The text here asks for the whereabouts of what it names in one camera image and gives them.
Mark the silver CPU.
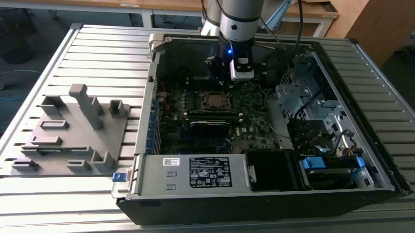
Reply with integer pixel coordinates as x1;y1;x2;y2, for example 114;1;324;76
207;93;227;107

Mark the metal socket cover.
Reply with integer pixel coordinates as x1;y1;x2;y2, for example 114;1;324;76
201;91;234;112

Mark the black RAM slot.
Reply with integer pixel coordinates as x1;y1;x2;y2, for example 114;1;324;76
187;110;238;116
186;115;241;122

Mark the silver metal drive cage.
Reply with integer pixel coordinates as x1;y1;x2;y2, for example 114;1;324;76
276;47;374;156

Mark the green motherboard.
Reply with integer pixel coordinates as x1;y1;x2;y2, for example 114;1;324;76
155;79;289;156

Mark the bronze chipset heatsink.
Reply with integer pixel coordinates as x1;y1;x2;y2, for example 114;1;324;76
231;140;252;155

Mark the wooden desk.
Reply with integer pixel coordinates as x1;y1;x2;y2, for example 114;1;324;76
0;0;341;37

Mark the wooden cabinet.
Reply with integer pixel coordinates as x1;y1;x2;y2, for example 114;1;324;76
326;0;415;67

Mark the grey power supply unit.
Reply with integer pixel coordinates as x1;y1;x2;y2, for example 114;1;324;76
129;153;258;198

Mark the grey parts rack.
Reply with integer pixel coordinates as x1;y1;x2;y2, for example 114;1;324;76
10;83;133;177

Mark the black hard disk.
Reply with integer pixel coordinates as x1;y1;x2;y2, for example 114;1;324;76
306;168;354;190

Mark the black open PC case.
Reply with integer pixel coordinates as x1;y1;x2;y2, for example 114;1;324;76
113;33;415;226

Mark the green RAM stick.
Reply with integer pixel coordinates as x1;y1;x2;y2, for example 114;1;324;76
37;147;74;154

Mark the black office chair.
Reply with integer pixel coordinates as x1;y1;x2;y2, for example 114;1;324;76
0;7;38;65

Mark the white-rimmed wrist camera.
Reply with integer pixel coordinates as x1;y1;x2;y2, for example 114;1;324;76
230;57;257;81

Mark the black looped cable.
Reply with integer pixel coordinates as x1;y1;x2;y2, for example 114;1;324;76
262;52;290;82

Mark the grey case release handle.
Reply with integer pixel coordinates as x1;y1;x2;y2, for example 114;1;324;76
149;33;173;53

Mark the black drive cable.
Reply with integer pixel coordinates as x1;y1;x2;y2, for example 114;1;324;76
293;88;325;122

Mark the black power cable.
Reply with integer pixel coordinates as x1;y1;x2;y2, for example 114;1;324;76
334;130;356;152

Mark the coloured wire bundle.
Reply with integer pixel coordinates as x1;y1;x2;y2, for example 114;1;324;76
344;143;365;158

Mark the blue floor cable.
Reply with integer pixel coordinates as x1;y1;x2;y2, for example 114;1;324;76
0;69;45;101

